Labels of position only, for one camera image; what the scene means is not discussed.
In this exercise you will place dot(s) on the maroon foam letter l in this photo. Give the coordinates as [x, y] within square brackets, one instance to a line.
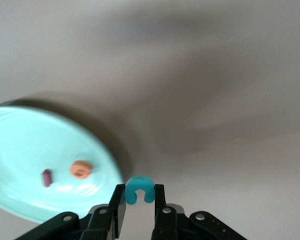
[47, 178]

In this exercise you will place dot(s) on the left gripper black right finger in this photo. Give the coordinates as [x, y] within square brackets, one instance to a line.
[162, 217]

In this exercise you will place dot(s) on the light green round plate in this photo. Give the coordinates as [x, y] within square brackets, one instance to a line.
[27, 150]

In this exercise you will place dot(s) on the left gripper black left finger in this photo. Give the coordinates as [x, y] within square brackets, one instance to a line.
[115, 212]

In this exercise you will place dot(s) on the orange foam letter e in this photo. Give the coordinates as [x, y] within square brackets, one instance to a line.
[73, 166]

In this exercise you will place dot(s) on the brown table cover sheet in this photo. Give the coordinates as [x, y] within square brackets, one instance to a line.
[215, 50]

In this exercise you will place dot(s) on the teal foam letter c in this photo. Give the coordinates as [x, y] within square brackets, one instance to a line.
[140, 182]

